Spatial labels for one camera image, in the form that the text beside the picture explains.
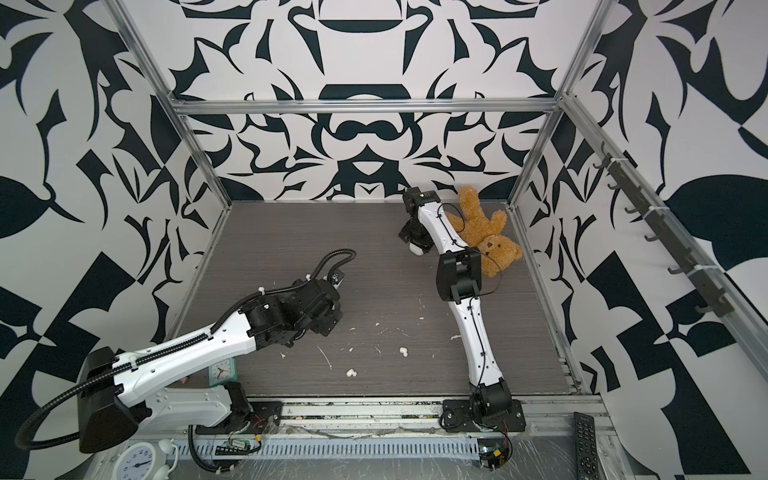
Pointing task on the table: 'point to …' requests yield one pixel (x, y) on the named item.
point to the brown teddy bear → (484, 231)
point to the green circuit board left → (233, 447)
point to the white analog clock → (136, 462)
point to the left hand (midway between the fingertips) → (322, 294)
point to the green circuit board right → (493, 452)
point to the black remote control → (587, 467)
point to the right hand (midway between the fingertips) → (412, 240)
